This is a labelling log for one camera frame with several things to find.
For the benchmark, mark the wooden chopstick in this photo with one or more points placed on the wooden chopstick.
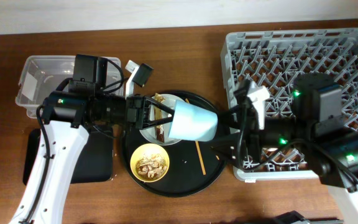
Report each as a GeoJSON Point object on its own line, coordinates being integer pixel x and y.
{"type": "Point", "coordinates": [200, 157]}

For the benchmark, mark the grey dishwasher rack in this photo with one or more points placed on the grey dishwasher rack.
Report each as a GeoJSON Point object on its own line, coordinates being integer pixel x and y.
{"type": "Point", "coordinates": [275, 58]}

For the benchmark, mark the clear plastic bin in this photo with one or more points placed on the clear plastic bin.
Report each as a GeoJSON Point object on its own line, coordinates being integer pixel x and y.
{"type": "Point", "coordinates": [71, 77]}

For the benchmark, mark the yellow bowl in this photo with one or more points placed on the yellow bowl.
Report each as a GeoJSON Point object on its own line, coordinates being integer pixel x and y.
{"type": "Point", "coordinates": [147, 149]}

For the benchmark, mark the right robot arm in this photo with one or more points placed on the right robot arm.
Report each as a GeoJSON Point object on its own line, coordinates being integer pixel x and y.
{"type": "Point", "coordinates": [316, 129]}

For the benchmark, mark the black rectangular tray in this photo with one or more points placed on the black rectangular tray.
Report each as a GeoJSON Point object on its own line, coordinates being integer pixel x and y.
{"type": "Point", "coordinates": [94, 163]}

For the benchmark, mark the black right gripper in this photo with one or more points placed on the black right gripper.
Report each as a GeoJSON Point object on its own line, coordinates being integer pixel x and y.
{"type": "Point", "coordinates": [252, 133]}

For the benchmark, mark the light blue cup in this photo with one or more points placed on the light blue cup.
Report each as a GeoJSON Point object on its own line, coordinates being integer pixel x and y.
{"type": "Point", "coordinates": [193, 123]}

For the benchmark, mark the round black tray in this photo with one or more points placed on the round black tray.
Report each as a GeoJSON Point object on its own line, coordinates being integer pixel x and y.
{"type": "Point", "coordinates": [184, 176]}

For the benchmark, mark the grey round plate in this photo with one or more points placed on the grey round plate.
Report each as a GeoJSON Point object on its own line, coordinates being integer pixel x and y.
{"type": "Point", "coordinates": [150, 133]}

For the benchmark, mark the gold snack wrapper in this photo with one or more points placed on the gold snack wrapper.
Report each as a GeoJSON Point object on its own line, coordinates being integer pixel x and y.
{"type": "Point", "coordinates": [159, 130]}

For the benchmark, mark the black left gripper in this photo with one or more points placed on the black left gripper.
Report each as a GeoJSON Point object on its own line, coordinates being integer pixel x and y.
{"type": "Point", "coordinates": [137, 109]}

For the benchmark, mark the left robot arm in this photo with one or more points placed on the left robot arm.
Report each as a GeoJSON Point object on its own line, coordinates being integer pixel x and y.
{"type": "Point", "coordinates": [66, 118]}

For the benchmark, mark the food scraps pile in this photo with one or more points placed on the food scraps pile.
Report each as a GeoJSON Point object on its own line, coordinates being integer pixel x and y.
{"type": "Point", "coordinates": [151, 167]}

